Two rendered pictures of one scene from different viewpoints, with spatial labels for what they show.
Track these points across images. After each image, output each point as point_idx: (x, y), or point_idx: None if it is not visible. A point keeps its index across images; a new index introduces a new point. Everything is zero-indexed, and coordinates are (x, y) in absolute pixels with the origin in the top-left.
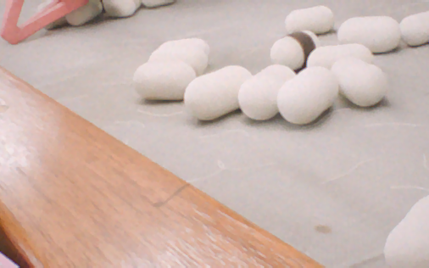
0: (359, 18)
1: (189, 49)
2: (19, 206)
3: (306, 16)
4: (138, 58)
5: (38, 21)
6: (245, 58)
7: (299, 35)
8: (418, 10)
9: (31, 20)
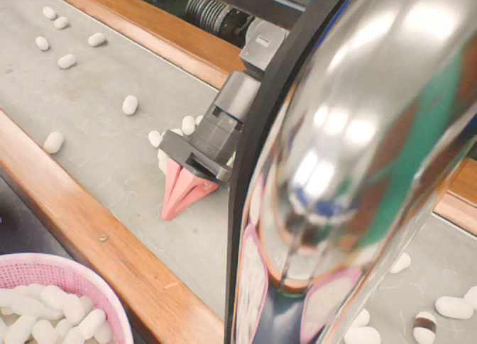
0: (453, 303)
1: (375, 339)
2: None
3: (401, 266)
4: None
5: (186, 204)
6: (376, 303)
7: (432, 326)
8: (435, 232)
9: (181, 203)
